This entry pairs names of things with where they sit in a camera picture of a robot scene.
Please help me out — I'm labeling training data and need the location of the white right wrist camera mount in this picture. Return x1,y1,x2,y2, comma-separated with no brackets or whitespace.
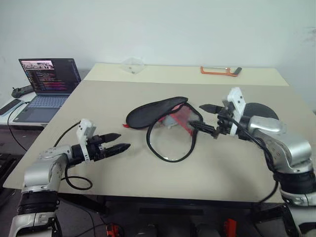
221,87,248,136

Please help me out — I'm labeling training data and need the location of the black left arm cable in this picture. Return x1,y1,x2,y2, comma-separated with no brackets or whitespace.
53,120,94,191

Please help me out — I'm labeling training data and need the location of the open grey laptop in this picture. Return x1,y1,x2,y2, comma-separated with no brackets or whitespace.
13,58,82,123

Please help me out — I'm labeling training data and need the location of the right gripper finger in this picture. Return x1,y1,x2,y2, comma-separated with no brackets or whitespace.
198,104,222,115
191,120,220,140

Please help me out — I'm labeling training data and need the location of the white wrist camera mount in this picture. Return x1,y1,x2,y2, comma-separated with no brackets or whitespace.
76,118,97,163
221,87,248,136

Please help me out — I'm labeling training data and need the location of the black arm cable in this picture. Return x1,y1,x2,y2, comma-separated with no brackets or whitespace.
53,120,94,191
231,118,281,203

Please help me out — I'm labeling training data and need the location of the black red paddle case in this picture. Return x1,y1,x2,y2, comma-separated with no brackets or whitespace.
122,96,206,163

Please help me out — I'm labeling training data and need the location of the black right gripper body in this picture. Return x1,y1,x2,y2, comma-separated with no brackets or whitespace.
215,102,236,136

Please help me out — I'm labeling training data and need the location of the black table frame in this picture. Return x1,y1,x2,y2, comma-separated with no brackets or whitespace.
56,194,285,218

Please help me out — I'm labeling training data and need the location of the black smartphone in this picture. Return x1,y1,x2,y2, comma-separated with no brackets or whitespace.
0,99,23,116

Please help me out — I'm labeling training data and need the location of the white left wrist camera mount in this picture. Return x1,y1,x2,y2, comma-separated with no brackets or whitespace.
76,118,97,163

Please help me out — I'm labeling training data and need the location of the black handheld controller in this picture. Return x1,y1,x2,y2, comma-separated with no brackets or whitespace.
11,84,34,100

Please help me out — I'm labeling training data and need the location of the round grey blue pad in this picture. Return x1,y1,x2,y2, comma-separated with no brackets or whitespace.
162,115,183,129

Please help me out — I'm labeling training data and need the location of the black table tennis paddle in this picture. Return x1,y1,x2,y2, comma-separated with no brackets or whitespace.
243,102,278,122

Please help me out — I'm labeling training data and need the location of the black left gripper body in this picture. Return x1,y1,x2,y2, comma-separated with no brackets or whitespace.
86,134,110,163

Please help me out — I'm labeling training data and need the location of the orange hacksaw frame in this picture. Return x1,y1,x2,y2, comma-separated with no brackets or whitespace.
200,65,242,77

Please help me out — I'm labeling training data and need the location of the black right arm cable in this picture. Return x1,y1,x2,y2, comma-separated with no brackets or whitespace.
231,118,281,203

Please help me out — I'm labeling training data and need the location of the clear plastic piece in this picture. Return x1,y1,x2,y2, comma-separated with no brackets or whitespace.
121,57,147,75

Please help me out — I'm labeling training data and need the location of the white side table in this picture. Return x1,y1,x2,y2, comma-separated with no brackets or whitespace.
0,68,90,127

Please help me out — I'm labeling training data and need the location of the thin black laptop cable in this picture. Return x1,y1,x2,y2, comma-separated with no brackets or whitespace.
6,101,29,152

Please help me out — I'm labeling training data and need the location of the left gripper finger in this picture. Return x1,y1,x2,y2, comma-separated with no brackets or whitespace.
102,133,122,143
106,143,132,158

